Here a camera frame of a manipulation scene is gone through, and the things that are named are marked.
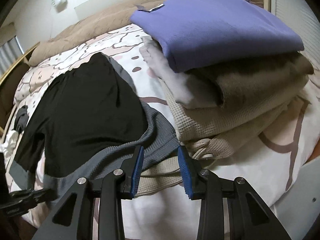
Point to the dark grey garment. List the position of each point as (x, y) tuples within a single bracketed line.
[(21, 118)]

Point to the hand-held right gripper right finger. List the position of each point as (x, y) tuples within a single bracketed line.
[(185, 175)]

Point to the beige fluffy duvet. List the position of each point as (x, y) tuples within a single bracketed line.
[(82, 32)]

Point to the brown folded garment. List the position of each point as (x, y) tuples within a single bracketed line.
[(250, 85)]

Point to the white curtain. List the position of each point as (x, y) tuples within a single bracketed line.
[(8, 52)]

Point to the beige waffle folded garment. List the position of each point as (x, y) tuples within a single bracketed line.
[(212, 125)]

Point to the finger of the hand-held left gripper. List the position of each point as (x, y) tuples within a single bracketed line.
[(35, 196)]

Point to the white crumpled garment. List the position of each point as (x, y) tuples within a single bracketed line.
[(10, 140)]

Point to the white fleece folded garment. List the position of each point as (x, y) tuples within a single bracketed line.
[(170, 80)]

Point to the white bed footboard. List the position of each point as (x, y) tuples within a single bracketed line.
[(302, 205)]

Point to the black and grey shirt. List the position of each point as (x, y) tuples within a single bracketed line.
[(82, 110)]

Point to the wooden headboard shelf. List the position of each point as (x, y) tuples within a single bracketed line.
[(15, 66)]

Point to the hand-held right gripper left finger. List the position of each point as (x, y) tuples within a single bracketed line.
[(136, 175)]

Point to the cartoon bear printed bed sheet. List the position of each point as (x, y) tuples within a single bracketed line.
[(250, 177)]

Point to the purple folded sweater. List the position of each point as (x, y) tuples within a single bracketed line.
[(212, 25)]

